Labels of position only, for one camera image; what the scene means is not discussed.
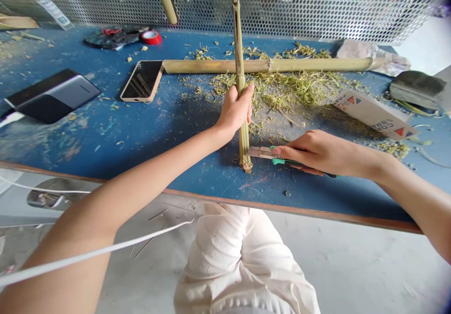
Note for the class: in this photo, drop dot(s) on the person's left hand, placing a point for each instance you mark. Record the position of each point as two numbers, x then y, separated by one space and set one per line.
234 109

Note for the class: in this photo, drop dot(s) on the person's right hand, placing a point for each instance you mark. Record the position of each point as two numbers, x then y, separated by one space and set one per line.
319 153

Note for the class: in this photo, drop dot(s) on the thin green bamboo stick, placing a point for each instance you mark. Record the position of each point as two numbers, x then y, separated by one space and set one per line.
239 63

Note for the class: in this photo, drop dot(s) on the green utility knife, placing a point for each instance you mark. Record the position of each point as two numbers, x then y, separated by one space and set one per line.
262 152

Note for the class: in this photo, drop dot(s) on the pile of bamboo shavings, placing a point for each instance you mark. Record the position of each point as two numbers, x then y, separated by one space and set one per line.
292 92

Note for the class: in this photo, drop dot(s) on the thick bamboo pole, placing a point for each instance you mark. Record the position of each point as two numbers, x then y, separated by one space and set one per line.
282 65

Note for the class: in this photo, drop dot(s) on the white printed cardboard box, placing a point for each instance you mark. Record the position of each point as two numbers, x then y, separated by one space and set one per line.
373 113

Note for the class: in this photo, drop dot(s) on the smartphone with beige case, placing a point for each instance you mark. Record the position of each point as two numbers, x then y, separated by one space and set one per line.
142 80

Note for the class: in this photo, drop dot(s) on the red tape roll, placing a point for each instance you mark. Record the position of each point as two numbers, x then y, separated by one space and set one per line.
152 37

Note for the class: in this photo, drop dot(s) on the crumpled white paper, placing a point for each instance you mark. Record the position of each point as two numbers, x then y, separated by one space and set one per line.
370 55

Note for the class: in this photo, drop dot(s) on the grey sharpening stone block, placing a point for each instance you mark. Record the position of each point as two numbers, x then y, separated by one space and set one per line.
417 88

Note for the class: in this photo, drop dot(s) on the perforated metal mesh panel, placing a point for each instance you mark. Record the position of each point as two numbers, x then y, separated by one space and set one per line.
299 3

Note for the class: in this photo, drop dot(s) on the person's legs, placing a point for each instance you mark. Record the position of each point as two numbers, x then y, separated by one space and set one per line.
239 261

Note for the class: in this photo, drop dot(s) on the black and red gloves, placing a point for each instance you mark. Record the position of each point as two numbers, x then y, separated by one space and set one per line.
112 37

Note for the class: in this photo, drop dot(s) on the dark grey power bank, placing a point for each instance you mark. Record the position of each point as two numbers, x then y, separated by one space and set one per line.
53 95

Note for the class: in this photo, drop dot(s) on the clear plastic bottle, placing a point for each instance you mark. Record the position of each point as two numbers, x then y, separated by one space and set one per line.
44 2

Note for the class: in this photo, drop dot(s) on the wooden piece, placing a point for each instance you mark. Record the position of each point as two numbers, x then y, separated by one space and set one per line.
16 22

